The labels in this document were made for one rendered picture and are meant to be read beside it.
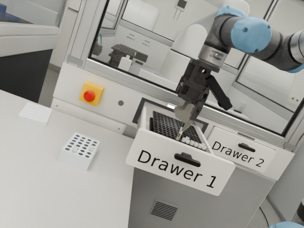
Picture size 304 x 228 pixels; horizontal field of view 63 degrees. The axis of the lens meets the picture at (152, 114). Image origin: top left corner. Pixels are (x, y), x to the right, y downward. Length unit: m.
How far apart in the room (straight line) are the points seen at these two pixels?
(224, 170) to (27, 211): 0.49
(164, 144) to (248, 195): 0.67
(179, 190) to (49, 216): 0.71
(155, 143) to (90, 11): 0.54
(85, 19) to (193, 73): 0.46
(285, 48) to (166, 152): 0.39
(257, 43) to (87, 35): 0.60
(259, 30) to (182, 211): 0.88
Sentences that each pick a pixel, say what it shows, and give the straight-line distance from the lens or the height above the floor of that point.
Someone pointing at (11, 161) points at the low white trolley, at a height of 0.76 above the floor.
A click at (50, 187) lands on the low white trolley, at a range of 0.64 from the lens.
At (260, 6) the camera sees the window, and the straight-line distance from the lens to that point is 1.05.
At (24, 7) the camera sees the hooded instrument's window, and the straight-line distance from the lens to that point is 1.46.
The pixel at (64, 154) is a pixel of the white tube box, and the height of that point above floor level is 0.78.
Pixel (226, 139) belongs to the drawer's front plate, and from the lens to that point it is 1.06.
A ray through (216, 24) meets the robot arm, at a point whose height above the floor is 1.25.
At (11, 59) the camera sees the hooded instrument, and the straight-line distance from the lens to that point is 1.50.
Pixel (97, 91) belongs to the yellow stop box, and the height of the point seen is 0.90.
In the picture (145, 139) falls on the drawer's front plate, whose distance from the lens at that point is 0.66.
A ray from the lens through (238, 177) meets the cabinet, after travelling 1.19.
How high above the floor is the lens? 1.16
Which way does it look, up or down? 16 degrees down
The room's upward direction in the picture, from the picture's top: 23 degrees clockwise
